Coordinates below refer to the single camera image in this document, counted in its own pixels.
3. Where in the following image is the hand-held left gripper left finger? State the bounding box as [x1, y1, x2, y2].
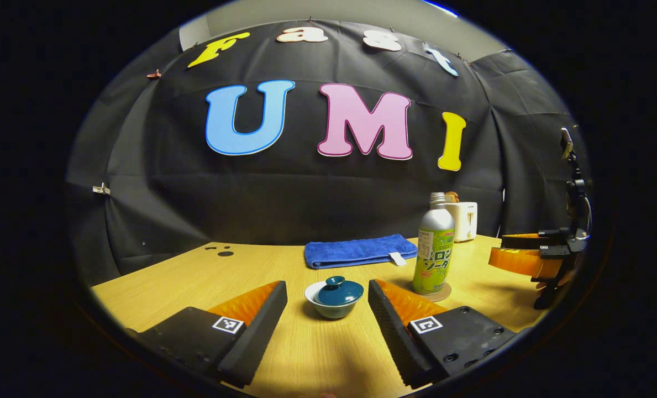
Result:
[135, 280, 288, 389]

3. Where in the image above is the teal teacup lid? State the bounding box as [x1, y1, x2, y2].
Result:
[314, 276, 364, 307]

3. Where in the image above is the round brown coaster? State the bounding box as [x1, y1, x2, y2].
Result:
[417, 282, 452, 302]

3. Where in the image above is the teal white teacup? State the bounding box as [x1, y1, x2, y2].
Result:
[304, 281, 365, 320]

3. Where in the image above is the silver green water bottle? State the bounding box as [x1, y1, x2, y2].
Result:
[412, 192, 456, 295]

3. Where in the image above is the white toaster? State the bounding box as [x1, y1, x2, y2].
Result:
[444, 202, 478, 243]

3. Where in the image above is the black backdrop cloth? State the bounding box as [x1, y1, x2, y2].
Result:
[66, 19, 588, 288]

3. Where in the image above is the blue folded towel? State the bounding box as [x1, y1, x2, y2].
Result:
[304, 234, 418, 270]

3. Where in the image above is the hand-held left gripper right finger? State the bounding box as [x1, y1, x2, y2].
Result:
[368, 279, 519, 389]

